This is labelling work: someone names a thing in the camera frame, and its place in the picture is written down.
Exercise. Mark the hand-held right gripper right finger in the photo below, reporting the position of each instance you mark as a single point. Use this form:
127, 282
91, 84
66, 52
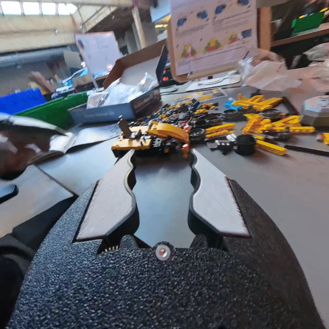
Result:
218, 203

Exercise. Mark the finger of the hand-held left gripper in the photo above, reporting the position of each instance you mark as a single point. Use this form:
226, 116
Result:
20, 154
31, 124

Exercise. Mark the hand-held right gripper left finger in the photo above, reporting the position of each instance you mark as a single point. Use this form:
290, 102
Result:
108, 205

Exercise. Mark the yellow toy brick vehicle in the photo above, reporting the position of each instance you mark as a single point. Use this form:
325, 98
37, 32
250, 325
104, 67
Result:
154, 139

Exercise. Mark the grey desk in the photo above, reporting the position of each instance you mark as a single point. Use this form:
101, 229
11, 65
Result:
288, 195

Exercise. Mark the green plastic bin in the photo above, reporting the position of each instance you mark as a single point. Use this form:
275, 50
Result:
51, 110

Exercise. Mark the blue plastic bin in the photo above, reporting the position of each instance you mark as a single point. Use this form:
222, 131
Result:
20, 100

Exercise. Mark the black chair armrest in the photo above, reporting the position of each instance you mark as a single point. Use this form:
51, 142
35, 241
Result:
7, 194

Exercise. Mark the building instruction booklet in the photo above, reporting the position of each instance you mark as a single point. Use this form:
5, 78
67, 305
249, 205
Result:
77, 141

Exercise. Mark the blue toy box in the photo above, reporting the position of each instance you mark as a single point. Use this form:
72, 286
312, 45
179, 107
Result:
113, 110

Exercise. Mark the pile of loose toy bricks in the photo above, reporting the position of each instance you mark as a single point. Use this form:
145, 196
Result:
257, 123

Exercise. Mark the clear bags of brick parts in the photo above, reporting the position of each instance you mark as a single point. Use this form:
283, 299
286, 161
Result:
121, 92

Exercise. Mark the person's legs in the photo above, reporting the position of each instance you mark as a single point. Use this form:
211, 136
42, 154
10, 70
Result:
25, 257

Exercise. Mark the yellow sticker sheet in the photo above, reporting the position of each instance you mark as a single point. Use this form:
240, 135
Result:
200, 96

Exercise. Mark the grey battery box brick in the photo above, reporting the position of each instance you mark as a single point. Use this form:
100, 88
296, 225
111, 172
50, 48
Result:
316, 110

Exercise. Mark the clear plastic bags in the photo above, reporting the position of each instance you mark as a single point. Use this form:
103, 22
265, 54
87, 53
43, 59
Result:
277, 72

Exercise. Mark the printed instruction sign sheet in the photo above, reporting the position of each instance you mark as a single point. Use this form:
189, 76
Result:
213, 36

